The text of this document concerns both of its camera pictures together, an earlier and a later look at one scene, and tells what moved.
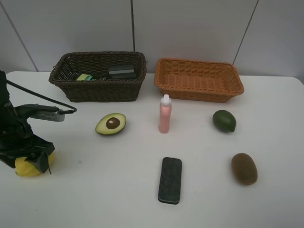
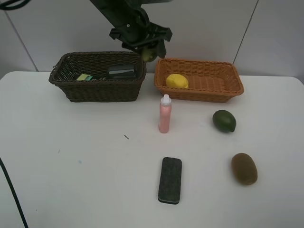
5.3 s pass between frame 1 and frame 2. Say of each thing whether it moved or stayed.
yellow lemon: moved
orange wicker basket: stayed
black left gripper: moved
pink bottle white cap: stayed
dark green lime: stayed
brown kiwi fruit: stayed
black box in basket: stayed
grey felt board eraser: stayed
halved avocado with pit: moved
